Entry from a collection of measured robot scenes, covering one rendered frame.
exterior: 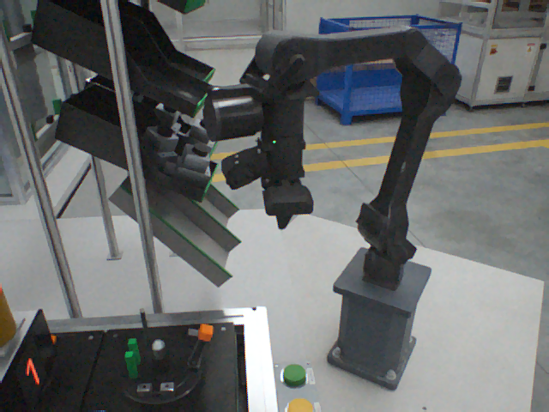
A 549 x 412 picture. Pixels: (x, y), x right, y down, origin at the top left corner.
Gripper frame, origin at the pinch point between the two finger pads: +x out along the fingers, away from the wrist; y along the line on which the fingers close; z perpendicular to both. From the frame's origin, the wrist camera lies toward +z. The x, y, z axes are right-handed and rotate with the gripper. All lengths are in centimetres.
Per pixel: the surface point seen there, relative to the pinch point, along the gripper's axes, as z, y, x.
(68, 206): 67, -89, 45
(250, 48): -12, -399, 46
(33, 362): 28.9, 23.2, 4.3
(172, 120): 19.4, -35.6, -2.4
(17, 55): 41, -22, -19
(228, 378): 9.4, 6.6, 28.4
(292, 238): -9, -52, 39
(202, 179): 12.8, -19.5, 4.1
